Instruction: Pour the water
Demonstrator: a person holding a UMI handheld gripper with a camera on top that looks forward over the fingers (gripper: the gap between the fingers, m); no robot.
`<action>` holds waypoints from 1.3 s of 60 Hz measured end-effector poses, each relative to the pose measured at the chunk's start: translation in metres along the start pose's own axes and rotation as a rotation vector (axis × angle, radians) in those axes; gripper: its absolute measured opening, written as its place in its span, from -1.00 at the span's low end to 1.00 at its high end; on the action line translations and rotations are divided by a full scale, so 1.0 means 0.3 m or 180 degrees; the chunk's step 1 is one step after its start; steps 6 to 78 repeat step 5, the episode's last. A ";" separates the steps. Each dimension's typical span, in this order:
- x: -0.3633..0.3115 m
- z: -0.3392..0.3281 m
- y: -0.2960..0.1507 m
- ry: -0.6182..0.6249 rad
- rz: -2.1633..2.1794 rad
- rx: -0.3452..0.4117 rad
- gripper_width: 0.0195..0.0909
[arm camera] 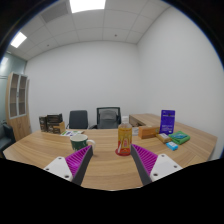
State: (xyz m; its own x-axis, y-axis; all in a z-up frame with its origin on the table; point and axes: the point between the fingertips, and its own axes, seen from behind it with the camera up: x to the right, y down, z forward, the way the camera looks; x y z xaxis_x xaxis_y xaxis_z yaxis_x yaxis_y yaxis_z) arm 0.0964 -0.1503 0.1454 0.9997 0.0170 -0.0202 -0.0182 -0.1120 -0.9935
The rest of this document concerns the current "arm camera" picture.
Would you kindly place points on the wooden shelf cabinet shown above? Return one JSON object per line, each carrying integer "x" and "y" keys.
{"x": 20, "y": 126}

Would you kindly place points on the tall purple box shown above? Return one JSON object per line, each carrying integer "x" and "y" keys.
{"x": 167, "y": 121}

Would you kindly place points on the dark grey office chair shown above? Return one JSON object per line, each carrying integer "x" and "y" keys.
{"x": 78, "y": 119}

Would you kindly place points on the small tan box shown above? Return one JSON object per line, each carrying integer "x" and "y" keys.
{"x": 163, "y": 137}

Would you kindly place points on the printed leaflet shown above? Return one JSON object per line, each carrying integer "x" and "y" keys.
{"x": 70, "y": 133}

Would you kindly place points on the wooden side desk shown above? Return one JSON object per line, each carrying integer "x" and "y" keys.
{"x": 141, "y": 118}

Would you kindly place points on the black leather sofa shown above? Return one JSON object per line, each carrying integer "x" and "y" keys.
{"x": 6, "y": 138}

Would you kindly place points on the large square ceiling light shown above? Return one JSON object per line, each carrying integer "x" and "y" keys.
{"x": 87, "y": 5}

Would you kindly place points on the green packet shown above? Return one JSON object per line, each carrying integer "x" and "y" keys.
{"x": 180, "y": 137}

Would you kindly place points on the orange-brown box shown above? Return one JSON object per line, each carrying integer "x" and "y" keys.
{"x": 148, "y": 132}

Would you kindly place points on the ceiling air vent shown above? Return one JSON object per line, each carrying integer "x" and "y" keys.
{"x": 54, "y": 11}

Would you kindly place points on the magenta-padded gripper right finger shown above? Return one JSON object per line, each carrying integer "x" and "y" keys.
{"x": 165, "y": 165}

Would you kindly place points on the small light blue packet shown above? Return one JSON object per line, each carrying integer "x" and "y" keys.
{"x": 172, "y": 146}

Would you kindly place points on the black mesh office chair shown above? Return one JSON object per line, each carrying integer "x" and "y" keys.
{"x": 108, "y": 118}

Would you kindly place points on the white paper packet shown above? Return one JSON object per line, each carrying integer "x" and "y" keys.
{"x": 135, "y": 131}

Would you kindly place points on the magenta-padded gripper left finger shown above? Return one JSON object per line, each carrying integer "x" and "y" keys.
{"x": 58, "y": 166}

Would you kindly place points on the small square ceiling light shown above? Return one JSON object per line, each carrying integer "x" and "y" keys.
{"x": 18, "y": 39}

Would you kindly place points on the green and white mug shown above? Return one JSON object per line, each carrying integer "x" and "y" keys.
{"x": 78, "y": 142}

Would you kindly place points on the yellow-labelled tea drink bottle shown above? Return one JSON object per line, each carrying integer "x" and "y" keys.
{"x": 124, "y": 138}

